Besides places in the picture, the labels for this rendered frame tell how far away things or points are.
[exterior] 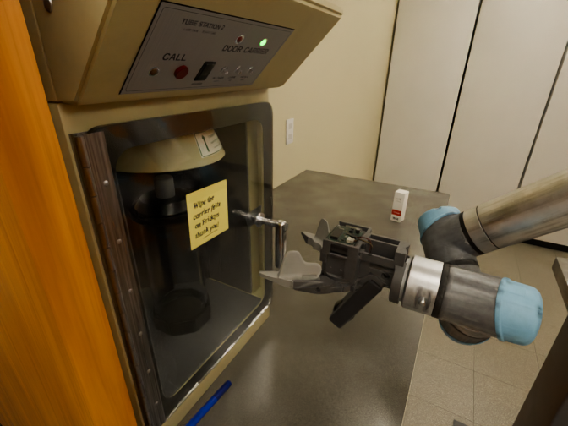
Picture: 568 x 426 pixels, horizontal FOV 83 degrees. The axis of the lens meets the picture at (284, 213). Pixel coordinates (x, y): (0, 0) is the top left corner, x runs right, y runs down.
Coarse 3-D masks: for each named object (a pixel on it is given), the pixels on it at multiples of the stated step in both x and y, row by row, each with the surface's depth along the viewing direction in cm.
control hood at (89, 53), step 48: (48, 0) 21; (96, 0) 19; (144, 0) 20; (192, 0) 23; (240, 0) 26; (288, 0) 30; (48, 48) 23; (96, 48) 21; (288, 48) 39; (96, 96) 25; (144, 96) 29
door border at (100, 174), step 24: (96, 144) 27; (96, 168) 28; (96, 192) 28; (120, 216) 31; (120, 240) 31; (120, 264) 32; (120, 288) 33; (144, 336) 37; (144, 360) 38; (144, 384) 39
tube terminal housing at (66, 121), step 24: (24, 0) 22; (48, 72) 24; (48, 96) 25; (192, 96) 37; (216, 96) 41; (240, 96) 45; (264, 96) 50; (72, 120) 26; (96, 120) 28; (120, 120) 30; (72, 168) 27; (96, 264) 32; (264, 312) 67; (120, 336) 36; (120, 360) 38
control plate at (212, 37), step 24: (168, 24) 23; (192, 24) 25; (216, 24) 26; (240, 24) 29; (264, 24) 31; (144, 48) 23; (168, 48) 25; (192, 48) 27; (216, 48) 29; (240, 48) 32; (264, 48) 35; (144, 72) 26; (168, 72) 28; (192, 72) 30; (216, 72) 33
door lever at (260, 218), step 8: (264, 216) 55; (256, 224) 54; (264, 224) 54; (272, 224) 53; (280, 224) 52; (280, 232) 52; (280, 240) 53; (280, 248) 54; (280, 256) 54; (280, 264) 55
